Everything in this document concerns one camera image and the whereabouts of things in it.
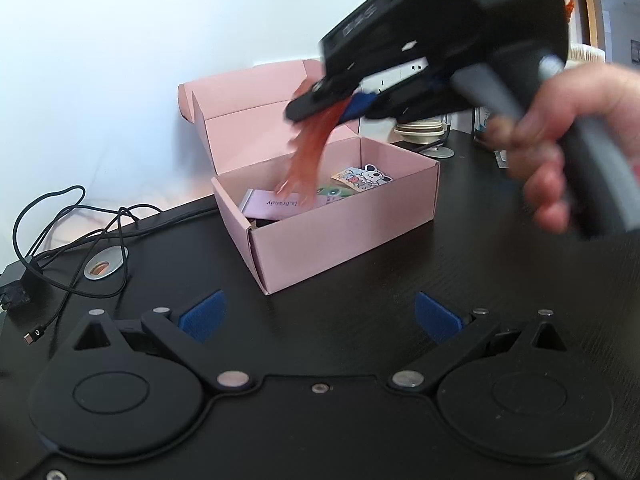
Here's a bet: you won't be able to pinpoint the cartoon sticker packet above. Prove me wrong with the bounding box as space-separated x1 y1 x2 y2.
331 162 393 192

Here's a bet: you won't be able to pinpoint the person's right hand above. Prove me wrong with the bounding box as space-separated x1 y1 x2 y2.
485 62 640 235

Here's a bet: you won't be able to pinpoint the white wall socket row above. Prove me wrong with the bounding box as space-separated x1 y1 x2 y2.
362 57 432 95

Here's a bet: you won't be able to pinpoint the silver round disc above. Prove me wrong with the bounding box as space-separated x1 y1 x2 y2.
84 246 130 281

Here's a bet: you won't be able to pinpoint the pink cardboard box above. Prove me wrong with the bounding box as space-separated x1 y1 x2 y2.
177 58 441 296

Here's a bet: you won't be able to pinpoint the tangled black cables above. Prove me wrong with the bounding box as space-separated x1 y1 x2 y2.
0 185 221 348

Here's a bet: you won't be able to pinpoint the red massage comb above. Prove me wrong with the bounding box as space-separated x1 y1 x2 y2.
274 80 353 201

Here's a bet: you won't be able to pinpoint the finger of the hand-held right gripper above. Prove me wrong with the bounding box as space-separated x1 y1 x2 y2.
339 90 407 126
284 72 361 123

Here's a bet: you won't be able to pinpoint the black power adapter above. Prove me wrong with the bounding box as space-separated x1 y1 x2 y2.
0 257 43 311

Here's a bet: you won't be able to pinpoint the green toy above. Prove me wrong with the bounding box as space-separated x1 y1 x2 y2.
315 185 351 206

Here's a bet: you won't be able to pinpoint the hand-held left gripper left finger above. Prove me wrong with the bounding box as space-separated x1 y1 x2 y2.
74 289 253 393

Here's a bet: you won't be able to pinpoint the cotton swab container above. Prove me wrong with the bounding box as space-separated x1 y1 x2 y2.
567 44 606 66

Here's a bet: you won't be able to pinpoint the beige round suction holder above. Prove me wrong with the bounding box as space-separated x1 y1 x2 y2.
392 119 456 160

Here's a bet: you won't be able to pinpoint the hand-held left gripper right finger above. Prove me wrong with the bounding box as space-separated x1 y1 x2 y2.
387 291 568 392

